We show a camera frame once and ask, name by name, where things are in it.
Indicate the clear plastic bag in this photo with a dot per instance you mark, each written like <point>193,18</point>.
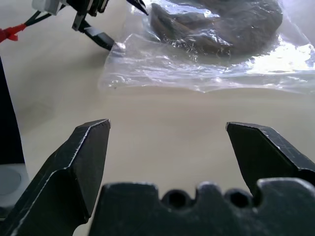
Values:
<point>187,68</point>

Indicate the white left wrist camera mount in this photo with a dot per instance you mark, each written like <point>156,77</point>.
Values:
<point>48,5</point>

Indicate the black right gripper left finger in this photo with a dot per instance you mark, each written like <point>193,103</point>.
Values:
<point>61,186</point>

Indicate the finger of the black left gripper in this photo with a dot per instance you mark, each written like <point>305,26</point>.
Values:
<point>140,6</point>
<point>98,37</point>

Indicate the white block with grey disc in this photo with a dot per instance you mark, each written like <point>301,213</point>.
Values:
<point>12,184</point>

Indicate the red zip tie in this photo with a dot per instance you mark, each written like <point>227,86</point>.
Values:
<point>11,33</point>

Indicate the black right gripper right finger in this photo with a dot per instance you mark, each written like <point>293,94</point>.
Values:
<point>261,152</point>

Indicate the dark vertical panel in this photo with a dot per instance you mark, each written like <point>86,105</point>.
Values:
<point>8,123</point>

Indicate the dark grey cap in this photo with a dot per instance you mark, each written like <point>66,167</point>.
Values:
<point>229,27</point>

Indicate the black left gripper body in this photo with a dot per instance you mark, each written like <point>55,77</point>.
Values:
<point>91,6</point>

